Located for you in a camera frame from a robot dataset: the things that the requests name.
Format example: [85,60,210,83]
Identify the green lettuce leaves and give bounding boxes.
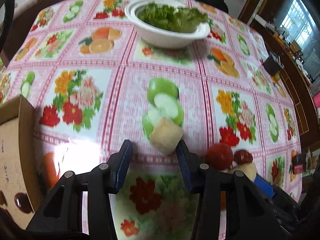
[137,2,208,33]

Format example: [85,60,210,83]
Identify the shallow cardboard box tray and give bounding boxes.
[1,95,43,229]

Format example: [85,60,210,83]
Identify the fruit pattern pink tablecloth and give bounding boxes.
[1,0,302,239]

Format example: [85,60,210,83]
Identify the white bowl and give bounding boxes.
[125,0,210,49]

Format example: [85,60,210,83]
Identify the dark red plum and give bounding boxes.
[14,192,33,214]

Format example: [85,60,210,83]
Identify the pale yellow cube block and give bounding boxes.
[150,118,184,155]

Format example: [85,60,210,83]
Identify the red apple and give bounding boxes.
[205,143,233,171]

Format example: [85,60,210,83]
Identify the brown armchair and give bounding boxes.
[1,0,59,65]

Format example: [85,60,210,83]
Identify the dark red date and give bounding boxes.
[234,150,253,165]

